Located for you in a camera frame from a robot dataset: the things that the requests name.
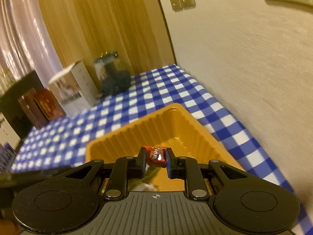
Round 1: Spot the green black sausage snack pack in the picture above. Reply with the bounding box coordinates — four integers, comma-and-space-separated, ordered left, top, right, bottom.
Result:
128, 168, 160, 189

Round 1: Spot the clear sesame bar packet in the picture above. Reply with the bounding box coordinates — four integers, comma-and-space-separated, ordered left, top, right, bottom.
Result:
131, 182, 159, 192

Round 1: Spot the small red candy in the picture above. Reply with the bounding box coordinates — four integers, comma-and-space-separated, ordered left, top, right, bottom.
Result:
144, 146, 167, 168

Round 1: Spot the person's hand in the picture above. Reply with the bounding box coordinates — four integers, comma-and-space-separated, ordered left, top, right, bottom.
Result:
0, 217, 22, 235

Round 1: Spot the orange plastic tray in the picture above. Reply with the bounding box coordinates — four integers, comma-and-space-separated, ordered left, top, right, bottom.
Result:
85, 103, 245, 192

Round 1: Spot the blue white checkered tablecloth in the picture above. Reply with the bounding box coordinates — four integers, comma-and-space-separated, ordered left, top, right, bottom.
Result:
12, 65, 312, 234

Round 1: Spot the blue milk carton box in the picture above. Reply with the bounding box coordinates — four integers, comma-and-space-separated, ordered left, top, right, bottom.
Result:
0, 143, 17, 174

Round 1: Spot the white chair back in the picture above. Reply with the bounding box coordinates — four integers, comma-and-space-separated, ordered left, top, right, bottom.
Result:
0, 114, 21, 150

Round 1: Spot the glass jar with green base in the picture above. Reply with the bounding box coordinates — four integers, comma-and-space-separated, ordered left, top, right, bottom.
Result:
93, 51, 131, 97

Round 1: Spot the red chinese gift tin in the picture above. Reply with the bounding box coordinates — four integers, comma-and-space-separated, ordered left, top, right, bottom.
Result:
34, 89, 65, 121

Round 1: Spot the brown metal canister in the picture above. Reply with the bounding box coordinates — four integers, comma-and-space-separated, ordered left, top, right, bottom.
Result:
18, 88, 48, 129

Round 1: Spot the white product box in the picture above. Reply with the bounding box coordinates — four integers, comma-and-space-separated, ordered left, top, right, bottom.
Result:
48, 61, 98, 116

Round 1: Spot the black appliance cabinet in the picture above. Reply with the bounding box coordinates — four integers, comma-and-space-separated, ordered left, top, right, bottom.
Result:
1, 70, 43, 139

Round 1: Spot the small decorated jar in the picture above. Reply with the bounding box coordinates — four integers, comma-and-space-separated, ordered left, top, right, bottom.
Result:
1, 69, 15, 88

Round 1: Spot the pink sheer curtain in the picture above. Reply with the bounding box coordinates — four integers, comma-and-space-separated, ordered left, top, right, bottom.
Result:
1, 0, 63, 92

